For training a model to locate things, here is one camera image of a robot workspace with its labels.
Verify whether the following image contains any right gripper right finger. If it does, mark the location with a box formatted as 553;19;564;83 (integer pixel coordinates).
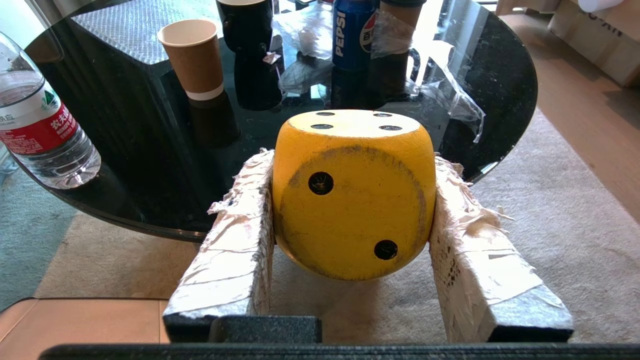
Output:
428;156;575;344

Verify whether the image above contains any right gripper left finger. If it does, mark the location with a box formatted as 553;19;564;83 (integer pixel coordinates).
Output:
163;148;276;344

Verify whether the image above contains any large yellow foam die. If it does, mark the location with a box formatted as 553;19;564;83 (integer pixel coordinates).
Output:
272;109;437;282

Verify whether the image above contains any cardboard box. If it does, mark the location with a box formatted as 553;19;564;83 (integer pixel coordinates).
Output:
496;0;640;89

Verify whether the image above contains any round black glass table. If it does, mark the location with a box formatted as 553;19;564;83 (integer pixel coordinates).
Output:
14;0;539;244

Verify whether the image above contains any crumpled clear plastic wrap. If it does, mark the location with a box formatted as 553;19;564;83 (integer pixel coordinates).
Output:
270;4;487;145

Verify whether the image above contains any brown paper cup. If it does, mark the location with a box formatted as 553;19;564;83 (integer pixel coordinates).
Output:
157;19;225;102

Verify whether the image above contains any clear plastic water bottle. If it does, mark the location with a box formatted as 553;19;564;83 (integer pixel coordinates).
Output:
0;32;102;190

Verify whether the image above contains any black cup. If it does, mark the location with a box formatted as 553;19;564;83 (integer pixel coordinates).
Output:
216;0;275;55

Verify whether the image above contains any brown cup in plastic wrap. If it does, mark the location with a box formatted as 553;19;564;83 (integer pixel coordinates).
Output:
371;0;427;57

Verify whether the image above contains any blue soda can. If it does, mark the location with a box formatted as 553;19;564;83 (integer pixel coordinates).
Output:
332;0;378;72

